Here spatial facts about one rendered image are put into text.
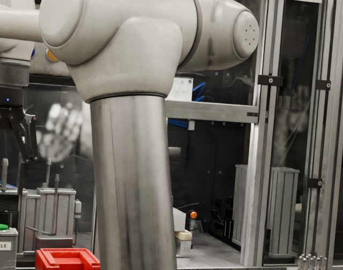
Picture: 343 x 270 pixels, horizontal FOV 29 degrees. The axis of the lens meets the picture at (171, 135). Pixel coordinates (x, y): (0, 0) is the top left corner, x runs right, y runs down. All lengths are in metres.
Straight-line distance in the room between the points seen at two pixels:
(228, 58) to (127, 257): 0.32
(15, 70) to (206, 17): 0.59
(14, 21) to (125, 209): 0.50
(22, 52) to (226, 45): 0.60
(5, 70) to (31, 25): 0.24
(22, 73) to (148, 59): 0.62
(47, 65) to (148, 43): 0.75
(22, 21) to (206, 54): 0.39
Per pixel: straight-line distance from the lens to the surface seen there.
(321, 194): 1.89
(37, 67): 1.58
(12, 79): 1.43
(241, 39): 0.96
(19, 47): 1.43
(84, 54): 0.84
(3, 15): 1.24
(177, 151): 1.88
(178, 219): 1.84
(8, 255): 1.49
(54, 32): 0.85
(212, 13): 0.96
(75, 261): 1.58
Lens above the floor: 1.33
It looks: 3 degrees down
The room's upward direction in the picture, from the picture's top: 4 degrees clockwise
